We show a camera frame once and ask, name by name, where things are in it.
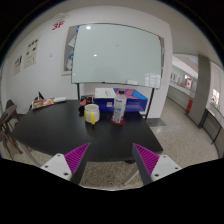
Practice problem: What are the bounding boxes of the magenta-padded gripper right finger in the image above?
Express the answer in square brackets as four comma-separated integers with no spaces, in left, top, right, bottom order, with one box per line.
[131,143,183,186]

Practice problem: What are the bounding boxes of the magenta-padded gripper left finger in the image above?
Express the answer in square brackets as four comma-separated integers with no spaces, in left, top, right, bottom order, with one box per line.
[39,142,92,185]

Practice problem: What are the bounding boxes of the clear black-capped drink bottle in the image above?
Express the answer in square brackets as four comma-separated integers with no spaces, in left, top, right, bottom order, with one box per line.
[111,89,128,125]

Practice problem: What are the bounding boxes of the flat round red coaster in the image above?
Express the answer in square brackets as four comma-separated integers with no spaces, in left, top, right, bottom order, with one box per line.
[110,116,127,127]

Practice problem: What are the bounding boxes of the white and yellow mug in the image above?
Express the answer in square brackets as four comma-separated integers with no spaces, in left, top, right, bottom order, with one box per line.
[83,103,101,125]

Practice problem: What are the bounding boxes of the black and red tool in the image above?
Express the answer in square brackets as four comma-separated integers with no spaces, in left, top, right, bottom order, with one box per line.
[79,94,95,116]

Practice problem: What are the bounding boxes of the blue and pink cardboard box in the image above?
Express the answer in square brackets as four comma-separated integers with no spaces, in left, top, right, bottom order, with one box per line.
[93,87,149,114]

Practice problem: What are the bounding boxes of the small white box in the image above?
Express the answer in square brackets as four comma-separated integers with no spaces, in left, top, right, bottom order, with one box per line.
[53,96,68,103]

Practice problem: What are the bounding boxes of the colourful flat book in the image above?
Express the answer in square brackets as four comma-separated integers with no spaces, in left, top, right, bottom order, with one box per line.
[31,97,56,110]

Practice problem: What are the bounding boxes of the red fire extinguisher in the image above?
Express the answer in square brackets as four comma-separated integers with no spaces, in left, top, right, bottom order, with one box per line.
[185,98,194,115]

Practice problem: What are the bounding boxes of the dark grey chair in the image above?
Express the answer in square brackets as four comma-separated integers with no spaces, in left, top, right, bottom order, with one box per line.
[4,99,16,110]

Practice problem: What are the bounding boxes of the grey pin board with papers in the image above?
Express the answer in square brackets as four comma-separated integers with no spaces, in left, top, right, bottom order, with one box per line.
[61,24,80,76]

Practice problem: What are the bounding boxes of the large whiteboard on stand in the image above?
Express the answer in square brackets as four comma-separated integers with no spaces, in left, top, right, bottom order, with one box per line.
[70,22,165,121]

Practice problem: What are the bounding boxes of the red and white wall sign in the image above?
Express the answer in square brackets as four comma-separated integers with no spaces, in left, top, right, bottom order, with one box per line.
[185,78,194,90]

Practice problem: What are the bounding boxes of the small white wall poster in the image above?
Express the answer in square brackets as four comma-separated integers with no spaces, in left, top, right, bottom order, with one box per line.
[13,54,23,76]

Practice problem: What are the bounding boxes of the large white wall poster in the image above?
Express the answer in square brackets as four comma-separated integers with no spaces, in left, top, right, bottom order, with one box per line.
[23,37,41,69]

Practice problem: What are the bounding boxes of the red wall lettering sign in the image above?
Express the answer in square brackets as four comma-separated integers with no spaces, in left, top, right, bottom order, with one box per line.
[51,20,65,31]

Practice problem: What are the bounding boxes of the white wall-mounted fixture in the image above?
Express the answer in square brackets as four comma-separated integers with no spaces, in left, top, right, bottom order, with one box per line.
[53,12,70,21]

